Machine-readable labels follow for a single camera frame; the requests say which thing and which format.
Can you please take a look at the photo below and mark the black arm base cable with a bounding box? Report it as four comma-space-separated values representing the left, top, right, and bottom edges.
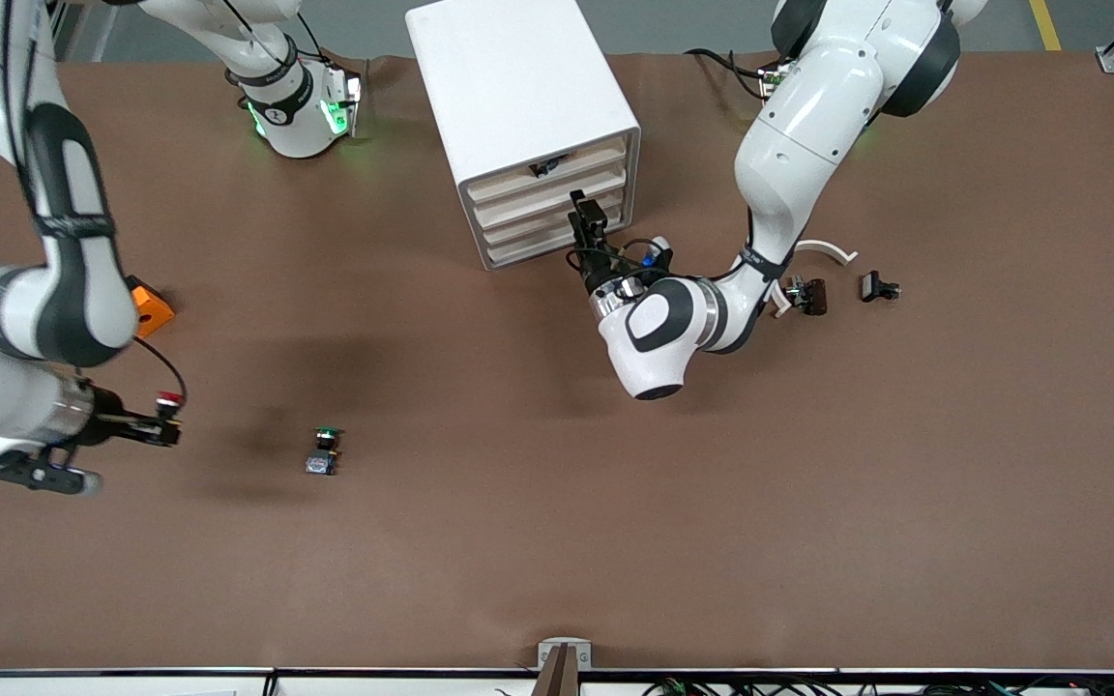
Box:
688, 46, 773, 102

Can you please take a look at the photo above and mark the brown table cover mat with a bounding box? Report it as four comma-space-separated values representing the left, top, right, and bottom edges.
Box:
0, 53, 1114, 671

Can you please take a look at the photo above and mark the brown tapered post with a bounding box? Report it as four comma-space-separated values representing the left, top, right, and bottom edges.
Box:
533, 646, 582, 696

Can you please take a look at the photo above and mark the grey metal bracket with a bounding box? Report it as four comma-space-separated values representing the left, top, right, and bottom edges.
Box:
538, 638, 593, 671

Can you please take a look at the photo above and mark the dark brown small component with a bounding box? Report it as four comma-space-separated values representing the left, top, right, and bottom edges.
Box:
784, 275, 829, 317

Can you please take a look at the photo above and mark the orange box with hole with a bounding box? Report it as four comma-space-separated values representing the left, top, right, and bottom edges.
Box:
127, 275, 176, 337

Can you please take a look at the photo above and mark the white beige drawer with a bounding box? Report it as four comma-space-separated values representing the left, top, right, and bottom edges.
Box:
476, 183, 633, 248
470, 160, 631, 227
483, 204, 637, 271
465, 137, 630, 206

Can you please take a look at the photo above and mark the green push button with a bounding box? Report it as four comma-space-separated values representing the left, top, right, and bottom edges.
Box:
306, 426, 345, 477

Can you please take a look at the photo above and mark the white curved ring piece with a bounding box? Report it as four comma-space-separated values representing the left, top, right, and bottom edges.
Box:
770, 239, 858, 318

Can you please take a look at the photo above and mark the white drawer cabinet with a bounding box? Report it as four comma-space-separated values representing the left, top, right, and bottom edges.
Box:
405, 0, 642, 272

